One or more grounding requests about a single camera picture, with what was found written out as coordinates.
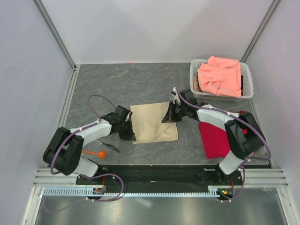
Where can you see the beige cloth napkin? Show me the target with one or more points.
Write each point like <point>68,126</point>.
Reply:
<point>147,124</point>

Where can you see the white slotted cable duct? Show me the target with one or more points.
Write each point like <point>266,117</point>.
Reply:
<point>92,192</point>

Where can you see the orange plastic spoon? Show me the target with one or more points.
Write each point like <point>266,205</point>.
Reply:
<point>101,154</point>

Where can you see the dark cloth in basket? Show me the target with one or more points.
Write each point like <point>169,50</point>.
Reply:
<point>242,84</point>

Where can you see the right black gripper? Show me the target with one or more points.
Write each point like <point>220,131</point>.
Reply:
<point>169,117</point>

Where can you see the salmon pink cloth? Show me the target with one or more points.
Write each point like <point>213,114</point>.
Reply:
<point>220,77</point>

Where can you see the red cloth napkin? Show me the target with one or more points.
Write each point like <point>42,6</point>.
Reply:
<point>213,140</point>

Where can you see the white plastic basket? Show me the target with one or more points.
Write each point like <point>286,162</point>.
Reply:
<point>248,89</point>

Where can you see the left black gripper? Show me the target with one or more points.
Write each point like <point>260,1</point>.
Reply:
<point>130,135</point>

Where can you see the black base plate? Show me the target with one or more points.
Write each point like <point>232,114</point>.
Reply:
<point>162,179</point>

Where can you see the black knife clear handle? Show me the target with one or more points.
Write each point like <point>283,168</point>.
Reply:
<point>108,145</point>

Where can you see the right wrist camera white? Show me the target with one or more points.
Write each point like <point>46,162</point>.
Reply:
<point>176,99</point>

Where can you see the patterned cloth in basket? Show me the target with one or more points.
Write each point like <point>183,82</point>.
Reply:
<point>196,84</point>

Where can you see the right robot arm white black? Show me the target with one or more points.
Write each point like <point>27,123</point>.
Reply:
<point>187,98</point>

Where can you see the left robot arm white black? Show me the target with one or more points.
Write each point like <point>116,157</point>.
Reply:
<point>64,152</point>

